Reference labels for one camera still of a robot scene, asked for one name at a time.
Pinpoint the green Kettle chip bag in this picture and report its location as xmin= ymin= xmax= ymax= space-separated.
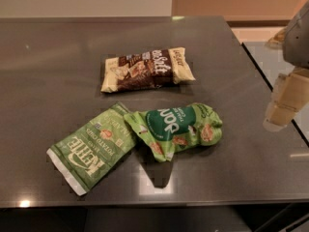
xmin=46 ymin=102 xmax=137 ymax=196

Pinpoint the green crumpled snack bag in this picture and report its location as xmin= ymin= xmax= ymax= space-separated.
xmin=125 ymin=103 xmax=223 ymax=162

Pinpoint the brown and cream chip bag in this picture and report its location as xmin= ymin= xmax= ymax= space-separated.
xmin=101 ymin=47 xmax=195 ymax=93

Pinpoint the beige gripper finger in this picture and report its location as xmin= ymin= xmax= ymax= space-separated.
xmin=266 ymin=28 xmax=286 ymax=48
xmin=263 ymin=67 xmax=309 ymax=132

